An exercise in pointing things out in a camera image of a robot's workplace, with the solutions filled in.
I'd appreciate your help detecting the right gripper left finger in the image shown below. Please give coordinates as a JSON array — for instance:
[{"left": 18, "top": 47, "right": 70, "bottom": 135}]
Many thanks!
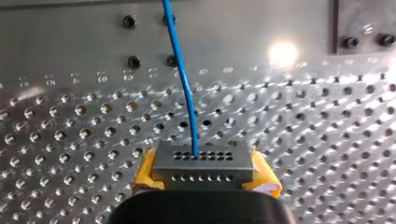
[{"left": 132, "top": 146, "right": 165, "bottom": 196}]

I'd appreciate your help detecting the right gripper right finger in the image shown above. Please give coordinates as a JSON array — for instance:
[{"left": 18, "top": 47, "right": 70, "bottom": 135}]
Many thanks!
[{"left": 242, "top": 148, "right": 284, "bottom": 199}]

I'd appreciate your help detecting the blue cable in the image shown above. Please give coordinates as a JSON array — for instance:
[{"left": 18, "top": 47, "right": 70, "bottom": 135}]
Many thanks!
[{"left": 151, "top": 0, "right": 254, "bottom": 191}]

